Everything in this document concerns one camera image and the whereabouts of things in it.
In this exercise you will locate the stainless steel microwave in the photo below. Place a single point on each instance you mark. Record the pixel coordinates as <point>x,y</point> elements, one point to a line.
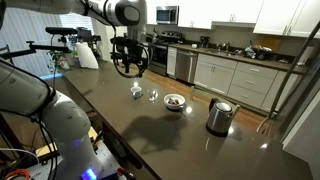
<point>166,15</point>

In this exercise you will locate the stainless steel dishwasher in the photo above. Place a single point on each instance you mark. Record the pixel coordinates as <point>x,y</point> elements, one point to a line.
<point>186,66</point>

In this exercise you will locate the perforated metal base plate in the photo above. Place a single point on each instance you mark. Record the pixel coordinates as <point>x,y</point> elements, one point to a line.
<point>106,160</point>

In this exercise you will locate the white vertical curtain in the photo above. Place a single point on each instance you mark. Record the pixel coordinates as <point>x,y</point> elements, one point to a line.
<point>23,33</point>

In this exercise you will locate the orange black clamp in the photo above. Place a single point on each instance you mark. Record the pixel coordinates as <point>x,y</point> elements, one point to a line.
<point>125,174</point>

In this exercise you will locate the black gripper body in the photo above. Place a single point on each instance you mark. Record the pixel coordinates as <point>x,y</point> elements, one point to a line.
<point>131,50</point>

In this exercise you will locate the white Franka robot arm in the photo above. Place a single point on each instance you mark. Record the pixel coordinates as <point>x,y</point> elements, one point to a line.
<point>66,123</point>

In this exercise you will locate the white plastic jug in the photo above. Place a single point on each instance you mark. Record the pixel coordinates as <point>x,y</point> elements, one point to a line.
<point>86,56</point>

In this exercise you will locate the mixed nuts and dried fruit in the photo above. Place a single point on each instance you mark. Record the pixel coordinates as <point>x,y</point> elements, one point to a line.
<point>173,101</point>

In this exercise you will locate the clear drinking glass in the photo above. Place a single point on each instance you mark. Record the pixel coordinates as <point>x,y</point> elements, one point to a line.
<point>153,96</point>

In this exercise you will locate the wooden cutting board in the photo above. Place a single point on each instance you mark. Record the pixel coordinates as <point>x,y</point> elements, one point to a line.
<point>268,42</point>

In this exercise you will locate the black bar camera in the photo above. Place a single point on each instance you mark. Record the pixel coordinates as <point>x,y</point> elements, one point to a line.
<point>61,30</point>

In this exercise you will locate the wooden chair back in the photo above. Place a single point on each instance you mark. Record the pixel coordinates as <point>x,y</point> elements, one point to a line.
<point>191,92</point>

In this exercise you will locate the white paper towel roll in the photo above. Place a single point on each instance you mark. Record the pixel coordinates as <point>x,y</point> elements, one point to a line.
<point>305,55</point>

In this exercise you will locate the small white cup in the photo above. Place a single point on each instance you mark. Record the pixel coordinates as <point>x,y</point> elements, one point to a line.
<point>194,46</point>

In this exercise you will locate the white lower kitchen cabinets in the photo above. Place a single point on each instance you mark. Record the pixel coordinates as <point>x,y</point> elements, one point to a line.
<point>250,81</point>

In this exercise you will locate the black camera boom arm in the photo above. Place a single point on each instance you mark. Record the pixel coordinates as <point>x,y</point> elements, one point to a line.
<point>36,46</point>

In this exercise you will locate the white ceramic bowl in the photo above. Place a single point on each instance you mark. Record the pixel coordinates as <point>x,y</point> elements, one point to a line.
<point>174,100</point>

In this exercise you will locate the white upper kitchen cabinets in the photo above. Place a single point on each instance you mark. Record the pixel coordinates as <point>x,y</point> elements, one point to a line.
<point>286,15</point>

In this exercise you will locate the grey metal stand pole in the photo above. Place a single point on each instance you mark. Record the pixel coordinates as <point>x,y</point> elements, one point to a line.
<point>293,66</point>

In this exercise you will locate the black coffee maker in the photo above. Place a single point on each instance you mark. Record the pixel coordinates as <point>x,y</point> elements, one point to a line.
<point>204,41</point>

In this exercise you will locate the white horizontal window blinds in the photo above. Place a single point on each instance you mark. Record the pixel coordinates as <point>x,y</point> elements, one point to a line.
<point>75,21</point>

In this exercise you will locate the green potted plant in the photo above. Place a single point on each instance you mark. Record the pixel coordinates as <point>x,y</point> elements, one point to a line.
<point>58,58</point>

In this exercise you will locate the white ceramic mug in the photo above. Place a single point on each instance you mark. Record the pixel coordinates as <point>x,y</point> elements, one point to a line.
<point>136,92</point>

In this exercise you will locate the chrome sink faucet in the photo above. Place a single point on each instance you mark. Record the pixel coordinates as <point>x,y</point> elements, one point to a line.
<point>226,46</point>

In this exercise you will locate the pile of dishes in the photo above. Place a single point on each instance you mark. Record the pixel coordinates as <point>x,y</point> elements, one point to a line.
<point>256,51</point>

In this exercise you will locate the white kitchen cabinets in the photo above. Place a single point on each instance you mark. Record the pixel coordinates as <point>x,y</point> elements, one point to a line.
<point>286,15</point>
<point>250,81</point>

